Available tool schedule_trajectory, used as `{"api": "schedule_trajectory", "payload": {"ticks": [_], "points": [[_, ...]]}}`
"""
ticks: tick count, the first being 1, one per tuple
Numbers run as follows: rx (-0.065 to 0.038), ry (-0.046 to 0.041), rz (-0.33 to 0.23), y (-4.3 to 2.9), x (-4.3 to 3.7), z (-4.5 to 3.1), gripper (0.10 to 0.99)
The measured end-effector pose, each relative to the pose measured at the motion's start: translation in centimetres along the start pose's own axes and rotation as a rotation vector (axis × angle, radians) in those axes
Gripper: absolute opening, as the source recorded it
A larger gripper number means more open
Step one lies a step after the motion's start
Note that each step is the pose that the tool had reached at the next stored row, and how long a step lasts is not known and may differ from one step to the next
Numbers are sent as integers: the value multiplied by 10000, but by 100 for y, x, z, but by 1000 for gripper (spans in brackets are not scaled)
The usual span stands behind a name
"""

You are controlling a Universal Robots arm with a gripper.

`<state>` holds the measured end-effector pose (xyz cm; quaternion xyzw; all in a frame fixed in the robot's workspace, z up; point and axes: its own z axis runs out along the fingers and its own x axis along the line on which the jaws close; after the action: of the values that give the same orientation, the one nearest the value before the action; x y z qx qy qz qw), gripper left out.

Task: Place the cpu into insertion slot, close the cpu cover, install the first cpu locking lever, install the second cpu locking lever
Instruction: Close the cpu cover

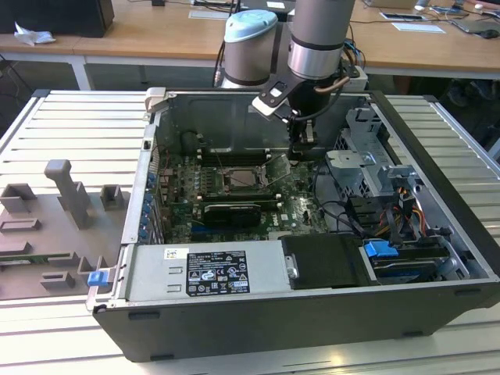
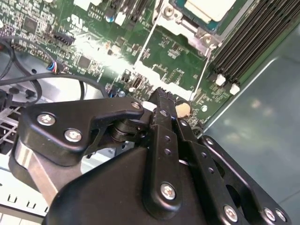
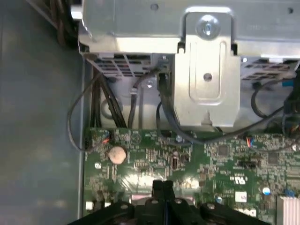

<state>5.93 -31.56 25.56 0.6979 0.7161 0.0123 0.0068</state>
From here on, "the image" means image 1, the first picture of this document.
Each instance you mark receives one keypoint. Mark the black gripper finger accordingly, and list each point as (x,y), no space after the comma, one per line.
(295,136)

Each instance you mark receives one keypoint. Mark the silver CPU with green edge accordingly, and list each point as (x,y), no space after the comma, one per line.
(244,180)

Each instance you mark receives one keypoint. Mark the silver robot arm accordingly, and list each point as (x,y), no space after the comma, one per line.
(312,23)

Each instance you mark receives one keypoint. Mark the black RAM slot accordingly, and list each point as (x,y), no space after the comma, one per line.
(242,163)
(250,154)
(250,150)
(250,158)
(269,201)
(238,195)

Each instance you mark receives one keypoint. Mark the CPU socket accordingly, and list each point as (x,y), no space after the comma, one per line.
(224,177)

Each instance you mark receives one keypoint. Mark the blue expansion slot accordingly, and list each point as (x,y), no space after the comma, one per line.
(205,229)

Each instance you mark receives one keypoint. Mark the blue slot clip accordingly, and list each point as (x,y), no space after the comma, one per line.
(145,222)
(147,204)
(143,234)
(151,180)

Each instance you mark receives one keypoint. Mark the silver perforated drive cage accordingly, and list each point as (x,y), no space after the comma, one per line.
(351,172)

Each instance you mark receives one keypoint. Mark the green motherboard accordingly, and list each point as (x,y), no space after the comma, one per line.
(297,211)

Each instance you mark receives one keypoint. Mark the black graphics card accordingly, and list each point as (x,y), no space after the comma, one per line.
(234,215)

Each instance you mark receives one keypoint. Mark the black cylinder part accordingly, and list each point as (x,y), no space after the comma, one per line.
(190,141)

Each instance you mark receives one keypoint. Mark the black plastic shroud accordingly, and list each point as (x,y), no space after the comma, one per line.
(324,261)

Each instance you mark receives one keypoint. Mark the dark framed tablet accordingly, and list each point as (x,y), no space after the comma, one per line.
(402,16)

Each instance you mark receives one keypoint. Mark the white paper sheet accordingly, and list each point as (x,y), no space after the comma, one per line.
(418,27)

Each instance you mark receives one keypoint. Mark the hard disk in blue carrier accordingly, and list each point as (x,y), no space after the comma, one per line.
(381,249)

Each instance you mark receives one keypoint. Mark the light grey case latch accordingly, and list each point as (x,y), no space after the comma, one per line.
(154,99)

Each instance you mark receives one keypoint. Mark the white computer mouse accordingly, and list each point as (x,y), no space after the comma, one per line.
(420,7)

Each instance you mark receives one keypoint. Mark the wooden desk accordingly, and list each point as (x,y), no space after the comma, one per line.
(156,35)

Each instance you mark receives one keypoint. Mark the grey laptop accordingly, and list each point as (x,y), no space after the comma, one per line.
(476,25)

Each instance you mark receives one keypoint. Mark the black computer mouse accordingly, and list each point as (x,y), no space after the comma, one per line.
(488,34)

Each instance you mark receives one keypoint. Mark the silver power supply with label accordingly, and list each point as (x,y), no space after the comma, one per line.
(156,273)

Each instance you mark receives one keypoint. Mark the black silver PC case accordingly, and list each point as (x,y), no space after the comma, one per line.
(273,332)

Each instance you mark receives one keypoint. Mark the blue plastic latch tab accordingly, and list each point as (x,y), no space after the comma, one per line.
(97,279)

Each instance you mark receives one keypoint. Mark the black box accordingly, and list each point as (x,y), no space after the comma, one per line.
(58,15)

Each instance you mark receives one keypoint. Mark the grey parts rack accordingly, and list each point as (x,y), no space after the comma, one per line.
(47,234)

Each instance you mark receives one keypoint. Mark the crumpled white paper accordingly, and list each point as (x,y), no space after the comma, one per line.
(33,37)

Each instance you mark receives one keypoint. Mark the green RAM stick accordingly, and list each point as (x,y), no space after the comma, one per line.
(23,259)

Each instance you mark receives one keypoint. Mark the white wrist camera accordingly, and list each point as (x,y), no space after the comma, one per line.
(265,107)

